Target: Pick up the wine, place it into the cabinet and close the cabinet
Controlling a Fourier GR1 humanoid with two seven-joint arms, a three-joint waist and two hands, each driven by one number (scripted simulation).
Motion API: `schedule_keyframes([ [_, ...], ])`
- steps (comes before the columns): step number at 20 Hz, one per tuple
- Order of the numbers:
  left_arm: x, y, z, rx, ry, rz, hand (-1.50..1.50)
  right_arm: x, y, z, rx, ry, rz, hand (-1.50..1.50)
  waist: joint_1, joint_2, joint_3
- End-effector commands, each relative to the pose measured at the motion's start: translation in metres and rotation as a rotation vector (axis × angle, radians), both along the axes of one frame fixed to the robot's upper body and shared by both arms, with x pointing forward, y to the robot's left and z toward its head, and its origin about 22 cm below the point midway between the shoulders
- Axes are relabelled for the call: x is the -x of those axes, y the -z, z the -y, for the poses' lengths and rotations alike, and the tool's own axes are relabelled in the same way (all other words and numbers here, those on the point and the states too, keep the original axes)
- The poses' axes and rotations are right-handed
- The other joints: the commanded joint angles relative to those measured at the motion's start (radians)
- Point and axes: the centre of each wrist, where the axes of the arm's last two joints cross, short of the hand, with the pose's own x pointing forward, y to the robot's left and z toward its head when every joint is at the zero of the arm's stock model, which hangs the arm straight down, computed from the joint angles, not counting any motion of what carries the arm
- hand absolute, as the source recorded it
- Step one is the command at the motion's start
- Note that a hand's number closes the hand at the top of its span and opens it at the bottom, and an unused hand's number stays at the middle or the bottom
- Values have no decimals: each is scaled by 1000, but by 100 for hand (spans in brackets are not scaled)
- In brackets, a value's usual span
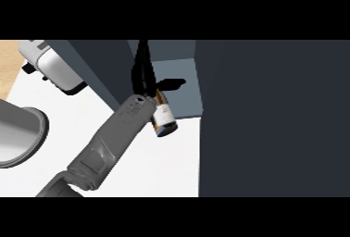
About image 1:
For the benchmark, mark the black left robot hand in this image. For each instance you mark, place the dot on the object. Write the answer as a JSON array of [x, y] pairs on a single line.
[[144, 77]]

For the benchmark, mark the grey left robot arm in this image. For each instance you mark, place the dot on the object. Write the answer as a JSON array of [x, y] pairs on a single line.
[[110, 139]]

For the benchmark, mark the dark grey cabinet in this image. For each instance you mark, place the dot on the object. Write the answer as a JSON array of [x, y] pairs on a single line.
[[105, 71]]

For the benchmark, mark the brown wine bottle white label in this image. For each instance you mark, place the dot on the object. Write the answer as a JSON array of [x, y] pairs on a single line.
[[163, 115]]

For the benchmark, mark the dark grey cabinet door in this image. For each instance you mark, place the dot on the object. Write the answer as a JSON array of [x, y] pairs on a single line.
[[274, 120]]

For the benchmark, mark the white silver toaster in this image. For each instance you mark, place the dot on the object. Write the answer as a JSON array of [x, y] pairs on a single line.
[[57, 68]]

